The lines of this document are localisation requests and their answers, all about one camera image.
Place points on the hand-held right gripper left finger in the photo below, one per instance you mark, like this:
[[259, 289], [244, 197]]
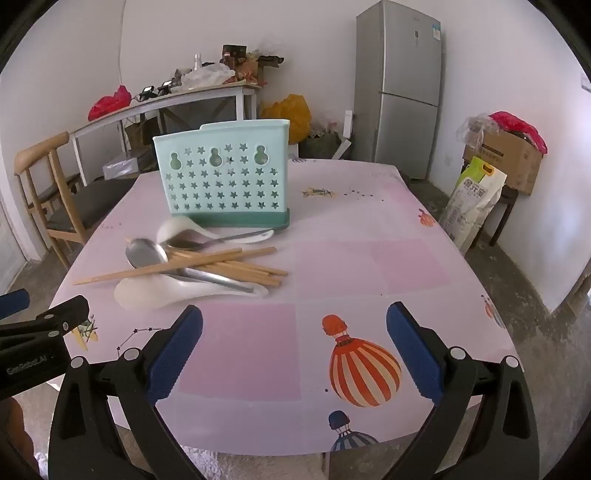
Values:
[[178, 350]]

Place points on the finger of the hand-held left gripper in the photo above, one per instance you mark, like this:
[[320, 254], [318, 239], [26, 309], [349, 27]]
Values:
[[60, 321], [14, 304]]

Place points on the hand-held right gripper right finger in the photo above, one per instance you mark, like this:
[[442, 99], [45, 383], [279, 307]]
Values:
[[415, 350]]

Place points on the teal star-holed utensil holder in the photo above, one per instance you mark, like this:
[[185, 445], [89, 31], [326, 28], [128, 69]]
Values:
[[221, 194]]

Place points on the pink printed tablecloth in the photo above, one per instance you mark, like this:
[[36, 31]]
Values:
[[323, 258]]

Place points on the white and yellow rice bag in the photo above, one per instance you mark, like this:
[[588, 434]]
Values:
[[471, 203]]

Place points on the wooden chair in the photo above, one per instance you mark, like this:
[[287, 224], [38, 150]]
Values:
[[41, 147]]

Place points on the grey plastic-wrapped box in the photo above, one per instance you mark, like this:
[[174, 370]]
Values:
[[120, 168]]

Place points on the dark wooden stool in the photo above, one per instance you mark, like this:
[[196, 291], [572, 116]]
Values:
[[505, 207]]

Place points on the brown cardboard box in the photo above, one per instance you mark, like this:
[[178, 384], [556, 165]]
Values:
[[141, 133]]

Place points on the large cardboard box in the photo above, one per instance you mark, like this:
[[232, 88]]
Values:
[[503, 159]]

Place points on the white flat box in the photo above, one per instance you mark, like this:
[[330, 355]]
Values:
[[344, 148]]

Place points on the red plastic bag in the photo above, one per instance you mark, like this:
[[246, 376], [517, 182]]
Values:
[[108, 104]]

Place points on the olive green bag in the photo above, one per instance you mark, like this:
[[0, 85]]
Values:
[[321, 146]]

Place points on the clear crumpled plastic bag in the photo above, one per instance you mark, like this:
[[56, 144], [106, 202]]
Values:
[[471, 127]]

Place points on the white narrow box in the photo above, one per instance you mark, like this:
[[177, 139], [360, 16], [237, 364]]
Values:
[[348, 123]]

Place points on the small black device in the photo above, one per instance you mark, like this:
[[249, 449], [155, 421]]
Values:
[[165, 87], [147, 93]]

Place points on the white side table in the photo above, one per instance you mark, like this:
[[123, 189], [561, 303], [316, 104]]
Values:
[[184, 94]]

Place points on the yellow plastic bag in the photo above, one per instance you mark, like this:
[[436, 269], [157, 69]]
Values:
[[288, 117]]

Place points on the silver refrigerator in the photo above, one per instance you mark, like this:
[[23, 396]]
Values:
[[397, 92]]

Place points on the white plastic bag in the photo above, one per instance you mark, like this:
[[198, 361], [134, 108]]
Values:
[[207, 76]]

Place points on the clear glass bottle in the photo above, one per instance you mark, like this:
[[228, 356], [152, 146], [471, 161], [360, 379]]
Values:
[[198, 62]]

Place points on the open cardboard box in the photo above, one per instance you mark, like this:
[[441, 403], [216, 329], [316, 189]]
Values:
[[265, 69]]

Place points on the dark brown box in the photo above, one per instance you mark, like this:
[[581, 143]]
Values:
[[235, 54]]

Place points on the white wall switch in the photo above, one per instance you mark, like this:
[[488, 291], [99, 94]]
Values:
[[585, 84]]

